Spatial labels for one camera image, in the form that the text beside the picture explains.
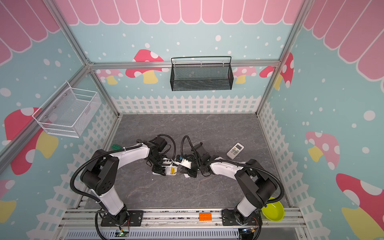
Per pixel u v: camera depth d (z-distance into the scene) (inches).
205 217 29.2
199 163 27.4
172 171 35.2
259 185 18.0
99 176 18.8
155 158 30.6
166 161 31.3
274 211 30.4
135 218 29.4
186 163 30.0
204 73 37.1
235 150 38.3
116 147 39.3
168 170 35.0
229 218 29.1
